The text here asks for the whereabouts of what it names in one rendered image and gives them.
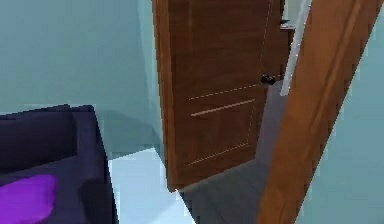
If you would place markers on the brown wooden room door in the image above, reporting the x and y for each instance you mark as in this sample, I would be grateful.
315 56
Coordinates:
213 83

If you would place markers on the dark purple sofa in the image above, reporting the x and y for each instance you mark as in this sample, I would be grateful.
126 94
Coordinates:
50 146

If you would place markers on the bright purple cushion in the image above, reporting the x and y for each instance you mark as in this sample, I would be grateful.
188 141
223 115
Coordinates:
26 198

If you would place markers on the brown wooden door frame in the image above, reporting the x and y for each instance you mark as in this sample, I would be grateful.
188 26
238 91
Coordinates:
310 116

